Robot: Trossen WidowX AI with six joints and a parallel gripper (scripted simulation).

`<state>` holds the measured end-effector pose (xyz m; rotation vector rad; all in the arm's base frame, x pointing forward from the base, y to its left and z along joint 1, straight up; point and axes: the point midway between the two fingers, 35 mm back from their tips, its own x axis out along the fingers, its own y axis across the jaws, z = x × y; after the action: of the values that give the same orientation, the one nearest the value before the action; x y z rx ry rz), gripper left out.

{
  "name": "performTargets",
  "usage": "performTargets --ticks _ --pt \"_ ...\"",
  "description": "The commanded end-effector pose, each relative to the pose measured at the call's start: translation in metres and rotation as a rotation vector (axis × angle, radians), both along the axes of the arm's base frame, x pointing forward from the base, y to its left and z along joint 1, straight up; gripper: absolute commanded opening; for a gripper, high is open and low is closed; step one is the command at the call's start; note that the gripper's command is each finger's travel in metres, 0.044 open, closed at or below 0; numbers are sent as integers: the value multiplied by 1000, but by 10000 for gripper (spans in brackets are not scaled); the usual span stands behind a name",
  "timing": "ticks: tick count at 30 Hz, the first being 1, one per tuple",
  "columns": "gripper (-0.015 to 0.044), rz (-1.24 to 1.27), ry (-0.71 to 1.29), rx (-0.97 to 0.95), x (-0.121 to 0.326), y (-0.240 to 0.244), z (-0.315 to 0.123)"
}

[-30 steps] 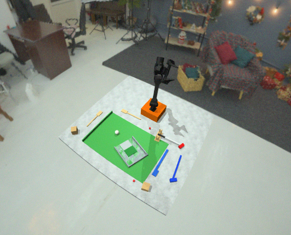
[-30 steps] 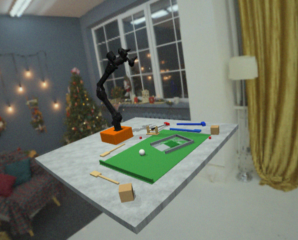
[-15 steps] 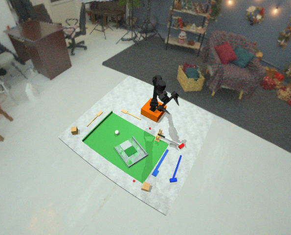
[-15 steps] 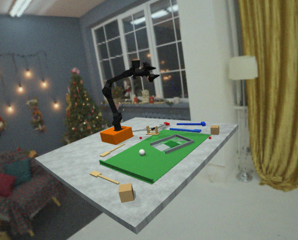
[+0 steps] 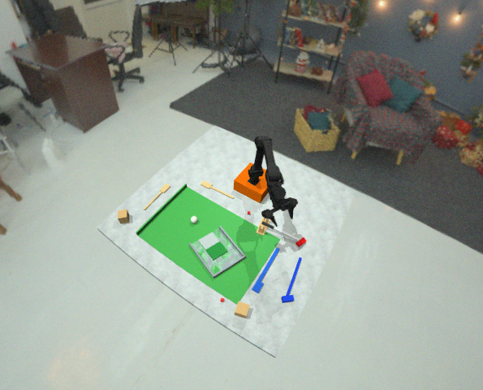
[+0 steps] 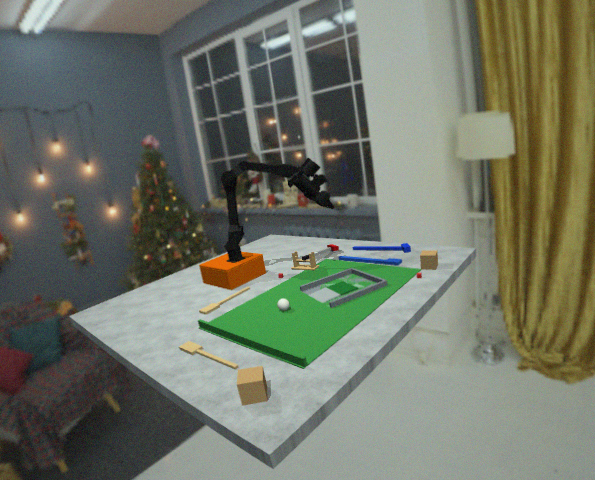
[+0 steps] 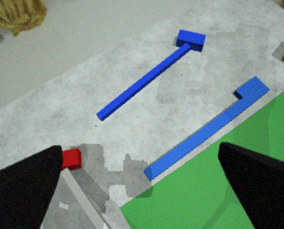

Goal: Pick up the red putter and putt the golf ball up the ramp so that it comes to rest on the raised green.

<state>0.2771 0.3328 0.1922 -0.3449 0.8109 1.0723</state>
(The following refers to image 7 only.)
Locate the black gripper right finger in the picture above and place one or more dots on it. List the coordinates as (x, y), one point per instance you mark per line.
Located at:
(258, 182)

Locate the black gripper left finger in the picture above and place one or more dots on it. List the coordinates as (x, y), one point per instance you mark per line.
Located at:
(26, 189)

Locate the green putting mat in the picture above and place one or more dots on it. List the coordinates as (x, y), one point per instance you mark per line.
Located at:
(198, 195)

